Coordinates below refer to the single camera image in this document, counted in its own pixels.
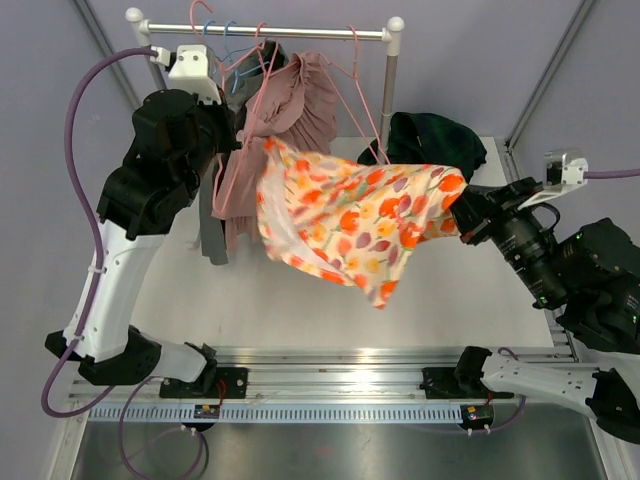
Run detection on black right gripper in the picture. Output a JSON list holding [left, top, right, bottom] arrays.
[[438, 176, 566, 305]]

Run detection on pink hanger of floral skirt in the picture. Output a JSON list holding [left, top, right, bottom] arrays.
[[189, 0, 256, 78]]

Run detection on dark green plaid skirt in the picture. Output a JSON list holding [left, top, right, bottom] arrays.
[[386, 112, 487, 182]]

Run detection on orange floral skirt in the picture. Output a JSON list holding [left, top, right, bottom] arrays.
[[256, 137, 468, 309]]

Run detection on pink wire hanger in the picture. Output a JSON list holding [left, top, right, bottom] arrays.
[[347, 24, 390, 164]]

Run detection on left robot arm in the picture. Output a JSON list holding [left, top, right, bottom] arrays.
[[45, 89, 239, 397]]

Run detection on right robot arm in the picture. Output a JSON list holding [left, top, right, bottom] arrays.
[[451, 178, 639, 444]]

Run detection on grey skirt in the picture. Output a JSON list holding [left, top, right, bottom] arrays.
[[199, 53, 264, 266]]

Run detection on pink pleated skirt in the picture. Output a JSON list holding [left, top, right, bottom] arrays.
[[209, 49, 340, 261]]

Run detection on silver clothes rack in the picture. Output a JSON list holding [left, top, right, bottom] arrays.
[[125, 7, 405, 149]]

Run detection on aluminium frame post left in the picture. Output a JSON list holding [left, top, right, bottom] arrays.
[[70, 1, 166, 131]]

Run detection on aluminium frame post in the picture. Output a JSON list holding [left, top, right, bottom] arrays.
[[70, 1, 166, 131], [504, 0, 600, 153]]

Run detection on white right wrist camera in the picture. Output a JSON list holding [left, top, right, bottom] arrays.
[[518, 148, 588, 210]]

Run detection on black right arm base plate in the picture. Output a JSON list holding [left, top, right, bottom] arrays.
[[420, 367, 515, 401]]

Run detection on aluminium frame post right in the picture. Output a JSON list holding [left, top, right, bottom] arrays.
[[504, 0, 600, 153]]

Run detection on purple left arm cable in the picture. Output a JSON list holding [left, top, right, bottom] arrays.
[[40, 47, 209, 479]]

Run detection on white slotted cable duct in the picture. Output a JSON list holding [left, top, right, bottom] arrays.
[[89, 402, 462, 424]]

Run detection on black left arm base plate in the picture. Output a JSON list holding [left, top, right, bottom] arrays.
[[159, 366, 249, 400]]

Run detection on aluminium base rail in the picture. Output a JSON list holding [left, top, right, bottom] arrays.
[[67, 347, 611, 404]]

